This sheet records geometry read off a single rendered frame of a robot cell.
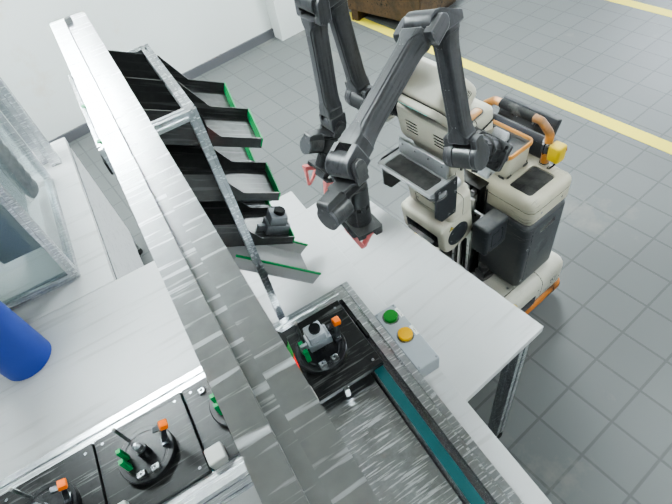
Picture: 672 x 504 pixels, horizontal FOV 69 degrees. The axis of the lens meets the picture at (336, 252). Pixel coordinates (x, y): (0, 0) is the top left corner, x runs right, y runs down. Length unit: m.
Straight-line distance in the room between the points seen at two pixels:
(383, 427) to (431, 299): 0.45
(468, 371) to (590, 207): 1.86
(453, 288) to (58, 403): 1.25
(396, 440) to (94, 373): 0.96
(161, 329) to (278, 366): 1.54
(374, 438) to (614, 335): 1.58
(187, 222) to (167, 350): 1.43
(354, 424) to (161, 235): 1.12
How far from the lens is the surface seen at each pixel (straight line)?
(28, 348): 1.80
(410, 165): 1.70
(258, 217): 1.36
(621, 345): 2.61
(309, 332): 1.26
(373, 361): 1.33
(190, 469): 1.34
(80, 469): 1.48
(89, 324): 1.87
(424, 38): 1.18
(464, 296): 1.56
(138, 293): 1.85
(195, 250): 0.23
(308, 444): 0.17
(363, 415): 1.33
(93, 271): 2.02
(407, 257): 1.65
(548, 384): 2.42
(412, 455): 1.29
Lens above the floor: 2.15
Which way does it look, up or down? 49 degrees down
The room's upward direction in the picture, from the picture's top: 13 degrees counter-clockwise
